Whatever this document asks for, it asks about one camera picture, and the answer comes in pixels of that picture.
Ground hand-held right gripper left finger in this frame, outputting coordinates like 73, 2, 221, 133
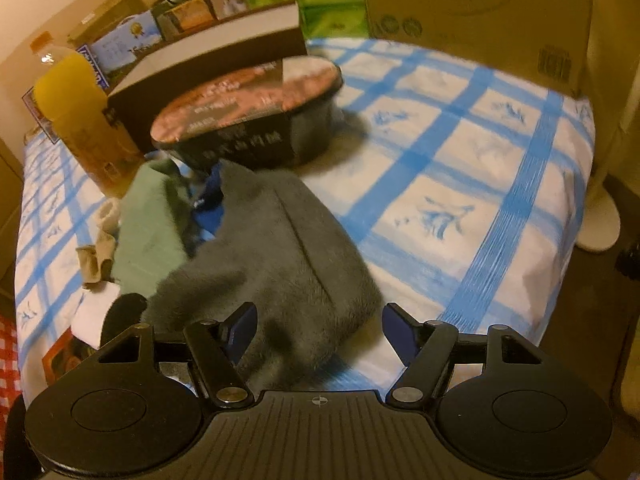
92, 302, 258, 407

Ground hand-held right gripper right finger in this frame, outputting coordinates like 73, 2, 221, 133
382, 304, 543, 403

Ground grey fuzzy cloth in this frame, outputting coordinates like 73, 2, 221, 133
140, 160, 383, 393

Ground blue cloth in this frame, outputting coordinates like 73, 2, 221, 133
190, 165, 228, 248

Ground green cloth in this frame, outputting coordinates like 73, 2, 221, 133
111, 162, 193, 286

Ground white sock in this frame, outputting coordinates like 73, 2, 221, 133
72, 282, 123, 348

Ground beige sock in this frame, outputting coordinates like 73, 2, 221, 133
75, 227, 121, 291

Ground brown box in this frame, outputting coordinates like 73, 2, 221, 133
107, 0, 308, 153

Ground black cloth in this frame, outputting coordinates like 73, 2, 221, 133
101, 292, 149, 348

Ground blue checked bed sheet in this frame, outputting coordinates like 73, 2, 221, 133
14, 37, 598, 396

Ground red packet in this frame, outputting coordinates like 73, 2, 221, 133
41, 332, 101, 388

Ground black instant meal bowl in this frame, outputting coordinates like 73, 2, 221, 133
150, 57, 345, 171

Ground wooden cabinet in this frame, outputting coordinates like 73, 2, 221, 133
0, 140, 23, 281

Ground orange juice bottle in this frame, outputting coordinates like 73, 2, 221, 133
29, 31, 146, 198

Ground milk carton with cow print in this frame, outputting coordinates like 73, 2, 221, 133
90, 10, 163, 86

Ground large cardboard box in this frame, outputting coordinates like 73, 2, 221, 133
357, 0, 596, 98

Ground bundle of green tissue packs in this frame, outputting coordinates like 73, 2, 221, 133
240, 0, 371, 41

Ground small cardboard box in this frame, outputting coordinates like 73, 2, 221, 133
67, 0, 151, 46

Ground bag with black handles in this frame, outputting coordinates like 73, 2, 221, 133
150, 0, 246, 41

